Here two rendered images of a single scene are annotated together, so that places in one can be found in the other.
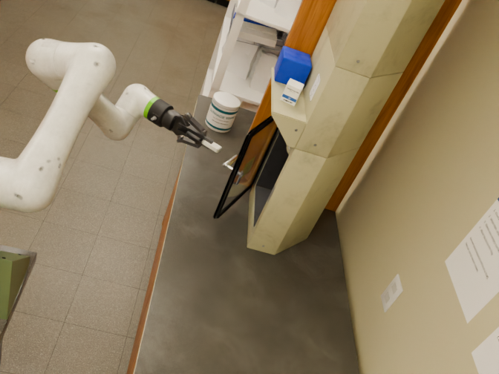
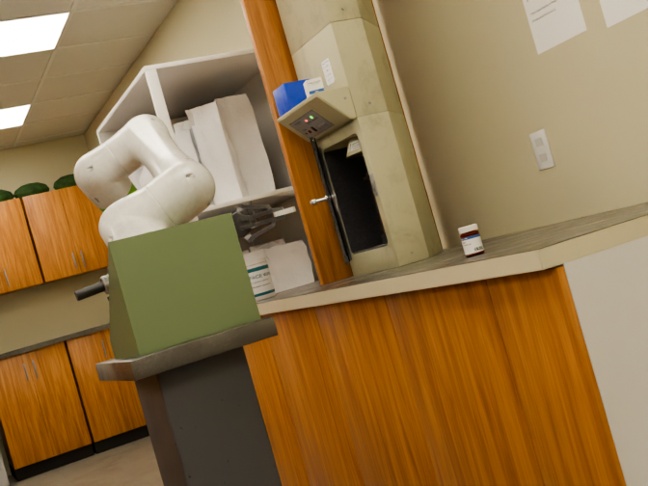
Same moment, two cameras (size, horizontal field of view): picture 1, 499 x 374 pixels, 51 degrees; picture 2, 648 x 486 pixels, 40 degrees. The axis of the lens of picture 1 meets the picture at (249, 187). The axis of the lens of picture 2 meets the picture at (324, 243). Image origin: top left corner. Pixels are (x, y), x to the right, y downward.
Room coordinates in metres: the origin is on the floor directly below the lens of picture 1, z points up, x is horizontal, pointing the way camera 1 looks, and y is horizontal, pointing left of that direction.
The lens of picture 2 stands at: (-1.18, 0.70, 1.04)
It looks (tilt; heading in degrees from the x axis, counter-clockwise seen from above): 1 degrees up; 347
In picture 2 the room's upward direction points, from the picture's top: 16 degrees counter-clockwise
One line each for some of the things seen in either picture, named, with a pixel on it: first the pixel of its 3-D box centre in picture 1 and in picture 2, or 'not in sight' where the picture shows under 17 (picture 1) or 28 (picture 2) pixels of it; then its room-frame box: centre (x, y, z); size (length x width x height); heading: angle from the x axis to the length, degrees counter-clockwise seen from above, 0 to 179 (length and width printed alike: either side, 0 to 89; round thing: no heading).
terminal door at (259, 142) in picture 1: (249, 162); (330, 202); (1.59, 0.03, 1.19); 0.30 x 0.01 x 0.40; 165
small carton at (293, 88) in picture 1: (292, 92); (314, 90); (1.53, 0.00, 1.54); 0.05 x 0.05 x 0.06; 88
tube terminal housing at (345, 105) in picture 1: (316, 152); (375, 148); (1.62, -0.17, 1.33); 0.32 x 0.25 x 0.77; 13
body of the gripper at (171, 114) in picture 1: (177, 123); (236, 226); (1.62, 0.34, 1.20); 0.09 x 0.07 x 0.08; 76
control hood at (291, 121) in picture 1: (282, 105); (314, 118); (1.58, 0.01, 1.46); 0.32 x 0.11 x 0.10; 13
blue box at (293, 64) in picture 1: (292, 67); (294, 97); (1.68, 0.03, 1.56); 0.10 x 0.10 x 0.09; 13
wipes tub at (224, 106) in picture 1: (222, 112); (254, 281); (2.15, 0.26, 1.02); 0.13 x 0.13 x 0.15
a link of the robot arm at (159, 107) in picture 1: (160, 113); not in sight; (1.63, 0.41, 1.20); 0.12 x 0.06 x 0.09; 166
